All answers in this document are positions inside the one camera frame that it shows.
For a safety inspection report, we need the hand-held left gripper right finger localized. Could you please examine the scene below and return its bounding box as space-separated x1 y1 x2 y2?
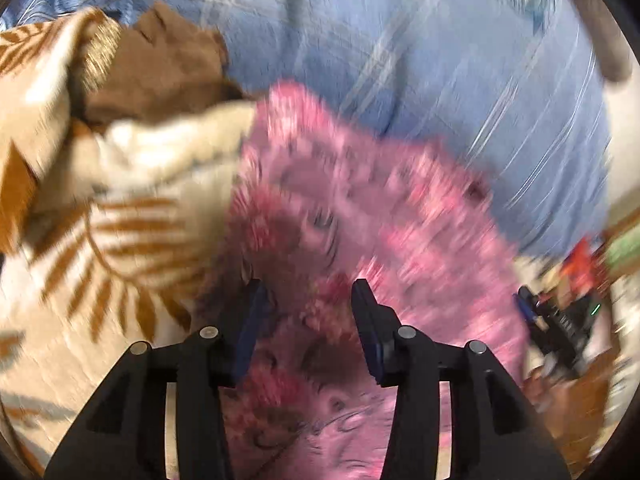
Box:
350 278 571 480

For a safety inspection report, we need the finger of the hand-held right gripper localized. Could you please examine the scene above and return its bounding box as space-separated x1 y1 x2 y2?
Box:
512 285 543 331

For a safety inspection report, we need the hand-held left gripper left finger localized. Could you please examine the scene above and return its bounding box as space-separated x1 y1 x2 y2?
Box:
44 279 268 480

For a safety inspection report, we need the pink floral shirt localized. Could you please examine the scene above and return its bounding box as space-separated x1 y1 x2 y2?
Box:
192 80 538 480

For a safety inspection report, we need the red plastic bag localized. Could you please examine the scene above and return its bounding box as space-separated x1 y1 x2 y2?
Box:
562 237 598 291

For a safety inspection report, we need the green packet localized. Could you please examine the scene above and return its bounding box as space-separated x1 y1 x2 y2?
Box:
602 232 636 281

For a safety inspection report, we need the leaf-print fleece blanket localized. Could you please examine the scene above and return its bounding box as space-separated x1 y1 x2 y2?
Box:
0 2 261 476

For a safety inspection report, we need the blue plaid quilt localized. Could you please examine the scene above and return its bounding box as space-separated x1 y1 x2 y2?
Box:
0 0 613 261

